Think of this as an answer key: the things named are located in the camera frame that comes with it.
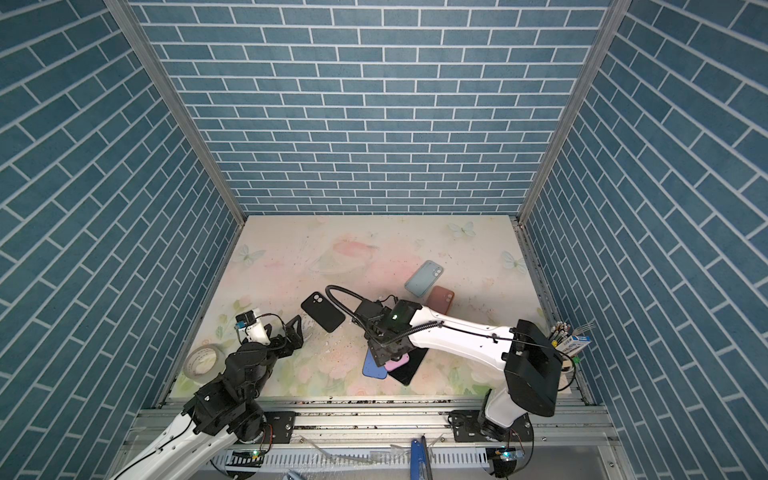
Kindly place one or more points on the dusty pink phone case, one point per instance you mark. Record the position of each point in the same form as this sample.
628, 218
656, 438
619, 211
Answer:
440, 299

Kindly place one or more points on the white tape roll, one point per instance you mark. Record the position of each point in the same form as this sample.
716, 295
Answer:
203, 364

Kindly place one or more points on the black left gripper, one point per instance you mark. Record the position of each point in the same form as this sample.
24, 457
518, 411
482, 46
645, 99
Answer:
296, 341

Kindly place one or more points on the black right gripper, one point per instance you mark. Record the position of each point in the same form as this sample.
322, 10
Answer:
376, 351

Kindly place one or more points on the black phone case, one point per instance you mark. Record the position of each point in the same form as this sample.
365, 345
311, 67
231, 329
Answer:
323, 312

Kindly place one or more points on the black smartphone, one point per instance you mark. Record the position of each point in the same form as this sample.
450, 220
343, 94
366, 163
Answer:
405, 371

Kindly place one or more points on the sage green phone case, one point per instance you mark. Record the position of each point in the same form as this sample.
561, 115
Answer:
424, 278

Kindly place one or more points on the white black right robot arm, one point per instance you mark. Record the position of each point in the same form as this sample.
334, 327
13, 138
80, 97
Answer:
530, 365

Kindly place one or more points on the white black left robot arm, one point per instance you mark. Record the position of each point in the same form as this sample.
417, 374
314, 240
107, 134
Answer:
224, 411

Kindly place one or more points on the blue handled tool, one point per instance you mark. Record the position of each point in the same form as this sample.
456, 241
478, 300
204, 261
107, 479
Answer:
420, 467

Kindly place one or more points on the aluminium frame post left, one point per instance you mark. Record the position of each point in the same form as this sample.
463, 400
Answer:
129, 25

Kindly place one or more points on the blue white box in cup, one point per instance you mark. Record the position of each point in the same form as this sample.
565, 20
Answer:
573, 344

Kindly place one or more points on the blue smartphone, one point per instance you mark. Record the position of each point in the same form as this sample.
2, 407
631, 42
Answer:
371, 370

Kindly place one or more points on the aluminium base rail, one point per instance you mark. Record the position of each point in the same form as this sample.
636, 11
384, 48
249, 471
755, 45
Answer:
578, 441

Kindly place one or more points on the aluminium frame post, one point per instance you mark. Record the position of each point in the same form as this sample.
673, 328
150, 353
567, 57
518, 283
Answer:
596, 55
129, 25

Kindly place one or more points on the aluminium frame post right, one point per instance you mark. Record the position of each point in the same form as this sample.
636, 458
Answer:
596, 55

